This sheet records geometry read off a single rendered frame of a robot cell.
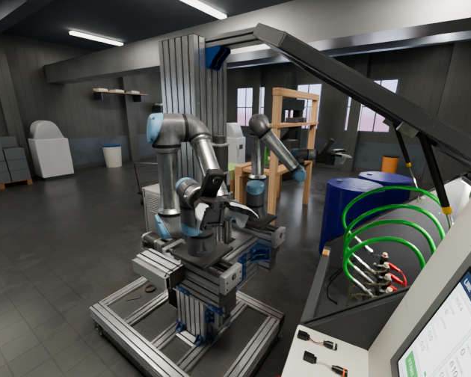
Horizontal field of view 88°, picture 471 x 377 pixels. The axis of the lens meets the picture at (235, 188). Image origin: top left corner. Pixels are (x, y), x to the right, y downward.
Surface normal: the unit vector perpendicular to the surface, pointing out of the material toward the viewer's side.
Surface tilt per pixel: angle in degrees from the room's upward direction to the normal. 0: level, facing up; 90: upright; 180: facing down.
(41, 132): 90
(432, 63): 90
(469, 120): 90
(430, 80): 90
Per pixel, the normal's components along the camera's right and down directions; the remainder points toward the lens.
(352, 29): -0.58, 0.23
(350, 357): 0.01, -0.96
